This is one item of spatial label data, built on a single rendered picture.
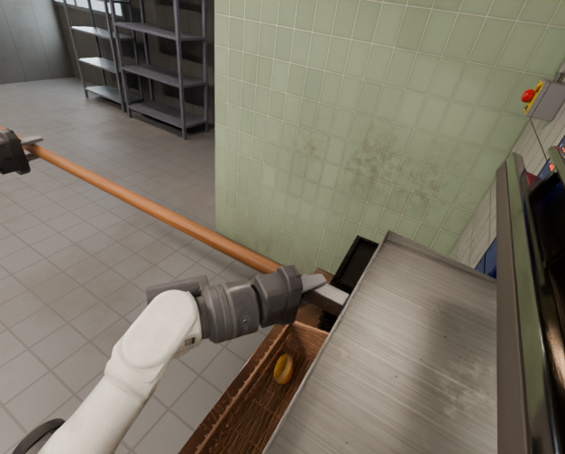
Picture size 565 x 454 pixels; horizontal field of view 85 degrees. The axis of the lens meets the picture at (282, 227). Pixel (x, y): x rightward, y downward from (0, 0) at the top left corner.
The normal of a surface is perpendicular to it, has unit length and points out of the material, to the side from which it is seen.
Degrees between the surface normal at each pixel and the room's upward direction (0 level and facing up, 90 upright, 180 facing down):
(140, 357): 17
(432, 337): 1
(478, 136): 90
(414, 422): 1
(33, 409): 0
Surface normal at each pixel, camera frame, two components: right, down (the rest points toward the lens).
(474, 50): -0.50, 0.46
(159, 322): 0.24, -0.59
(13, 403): 0.12, -0.80
